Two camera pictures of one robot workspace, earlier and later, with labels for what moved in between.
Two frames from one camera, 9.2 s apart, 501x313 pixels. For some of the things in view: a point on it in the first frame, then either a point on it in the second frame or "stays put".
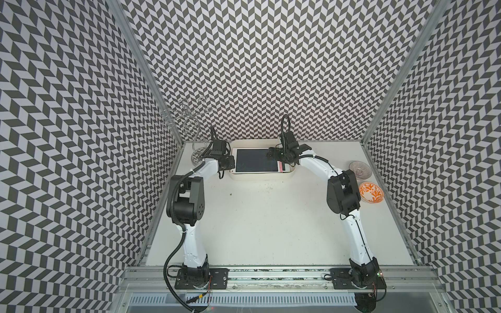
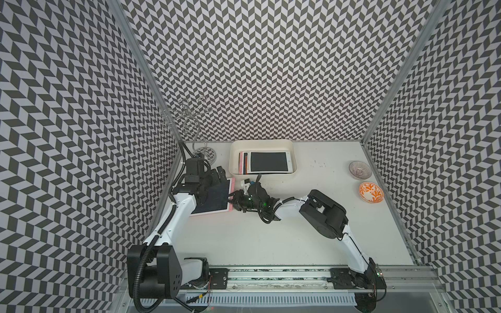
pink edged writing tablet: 256,160 -> 222,199
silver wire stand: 186,112 stays put
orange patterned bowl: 371,192 stays put
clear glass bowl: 362,170 stays put
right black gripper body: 280,154 -> 243,201
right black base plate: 342,280 stays put
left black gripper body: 229,162 -> 211,178
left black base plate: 218,280 stays put
